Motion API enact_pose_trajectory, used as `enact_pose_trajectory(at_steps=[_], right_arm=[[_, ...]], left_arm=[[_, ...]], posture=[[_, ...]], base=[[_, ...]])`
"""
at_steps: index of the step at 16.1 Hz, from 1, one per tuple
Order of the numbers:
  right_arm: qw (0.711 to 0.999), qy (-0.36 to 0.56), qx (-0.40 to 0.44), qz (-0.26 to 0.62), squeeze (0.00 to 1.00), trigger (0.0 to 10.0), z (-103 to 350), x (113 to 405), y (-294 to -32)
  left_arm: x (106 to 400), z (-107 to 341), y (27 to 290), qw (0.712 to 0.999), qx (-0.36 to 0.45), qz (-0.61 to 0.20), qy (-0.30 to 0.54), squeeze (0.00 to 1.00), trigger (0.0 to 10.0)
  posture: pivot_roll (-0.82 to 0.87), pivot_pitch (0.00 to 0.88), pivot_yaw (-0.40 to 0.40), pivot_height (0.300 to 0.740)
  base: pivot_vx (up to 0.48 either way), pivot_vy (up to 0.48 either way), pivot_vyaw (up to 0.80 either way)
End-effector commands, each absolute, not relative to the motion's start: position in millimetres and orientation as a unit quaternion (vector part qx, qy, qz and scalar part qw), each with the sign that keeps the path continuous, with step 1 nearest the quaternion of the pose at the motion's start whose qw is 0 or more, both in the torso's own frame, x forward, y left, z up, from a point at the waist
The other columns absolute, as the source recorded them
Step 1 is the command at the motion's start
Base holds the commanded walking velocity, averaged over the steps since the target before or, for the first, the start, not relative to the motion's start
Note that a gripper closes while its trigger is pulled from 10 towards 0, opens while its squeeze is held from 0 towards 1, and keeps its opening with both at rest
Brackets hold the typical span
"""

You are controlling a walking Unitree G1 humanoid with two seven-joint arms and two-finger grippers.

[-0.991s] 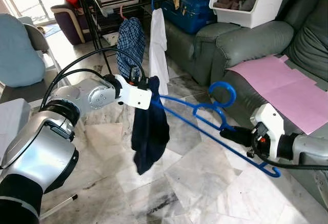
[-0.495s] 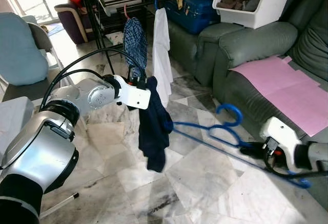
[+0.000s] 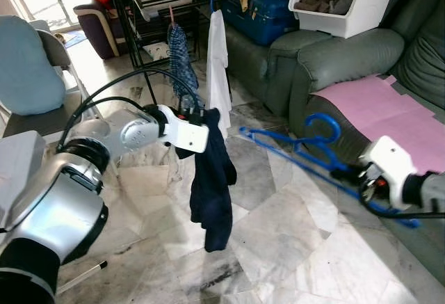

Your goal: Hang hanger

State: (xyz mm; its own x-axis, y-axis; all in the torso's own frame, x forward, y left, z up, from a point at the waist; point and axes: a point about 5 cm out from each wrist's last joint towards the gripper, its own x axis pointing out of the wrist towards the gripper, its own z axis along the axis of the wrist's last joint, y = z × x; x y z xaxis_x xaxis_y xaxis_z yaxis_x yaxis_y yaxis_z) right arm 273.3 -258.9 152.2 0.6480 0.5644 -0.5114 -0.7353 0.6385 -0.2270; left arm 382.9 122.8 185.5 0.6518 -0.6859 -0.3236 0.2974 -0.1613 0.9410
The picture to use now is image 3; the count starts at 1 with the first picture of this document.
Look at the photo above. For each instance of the navy blue shorts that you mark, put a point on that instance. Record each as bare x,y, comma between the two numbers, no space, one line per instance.
212,193

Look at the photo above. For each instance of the blue plastic hanger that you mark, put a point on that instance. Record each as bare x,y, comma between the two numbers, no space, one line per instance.
212,3
322,117

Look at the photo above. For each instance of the pink plastic hanger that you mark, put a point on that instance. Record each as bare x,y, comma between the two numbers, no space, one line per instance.
172,16

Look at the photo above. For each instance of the white garment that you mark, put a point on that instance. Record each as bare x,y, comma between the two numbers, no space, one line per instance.
219,74

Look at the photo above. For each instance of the blue checked garment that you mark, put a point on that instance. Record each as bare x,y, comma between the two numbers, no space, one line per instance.
182,60

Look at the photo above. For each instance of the pink mat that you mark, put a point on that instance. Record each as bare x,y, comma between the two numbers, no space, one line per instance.
389,116

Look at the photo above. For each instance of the blue storage case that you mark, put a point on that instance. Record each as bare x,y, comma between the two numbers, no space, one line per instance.
257,22

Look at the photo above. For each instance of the maroon armchair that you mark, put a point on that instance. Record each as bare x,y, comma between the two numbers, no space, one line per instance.
104,36

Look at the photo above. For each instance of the black drying rack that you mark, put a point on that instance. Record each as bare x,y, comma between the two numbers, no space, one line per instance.
128,12

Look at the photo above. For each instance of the green leather sofa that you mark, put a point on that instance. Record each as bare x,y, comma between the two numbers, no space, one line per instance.
334,60

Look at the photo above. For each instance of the grey folding chair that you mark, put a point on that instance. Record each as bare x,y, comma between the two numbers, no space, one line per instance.
55,46

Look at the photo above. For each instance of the brown folded clothes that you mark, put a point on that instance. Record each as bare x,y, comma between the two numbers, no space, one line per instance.
316,3

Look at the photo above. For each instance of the white storage bin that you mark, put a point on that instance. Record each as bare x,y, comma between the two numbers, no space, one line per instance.
354,19

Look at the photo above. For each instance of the blue grey cushion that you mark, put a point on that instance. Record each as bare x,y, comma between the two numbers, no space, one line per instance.
28,67

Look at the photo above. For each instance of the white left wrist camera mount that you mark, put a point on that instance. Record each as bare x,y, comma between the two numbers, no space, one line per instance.
188,133

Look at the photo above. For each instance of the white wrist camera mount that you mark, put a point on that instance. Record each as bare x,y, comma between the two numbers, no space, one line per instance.
389,161
188,133

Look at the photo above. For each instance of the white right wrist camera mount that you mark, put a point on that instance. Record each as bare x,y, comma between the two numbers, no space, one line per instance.
389,161

